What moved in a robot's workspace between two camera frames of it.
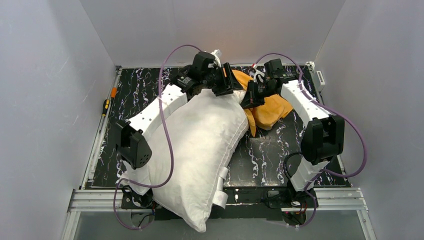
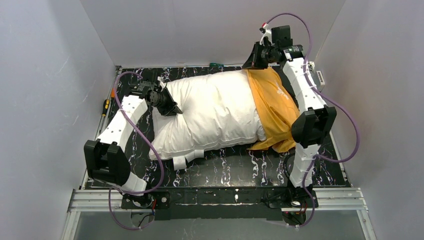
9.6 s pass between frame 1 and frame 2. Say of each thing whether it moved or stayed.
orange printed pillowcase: moved
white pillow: moved
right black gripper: moved
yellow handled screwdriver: stayed
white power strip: stayed
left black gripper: moved
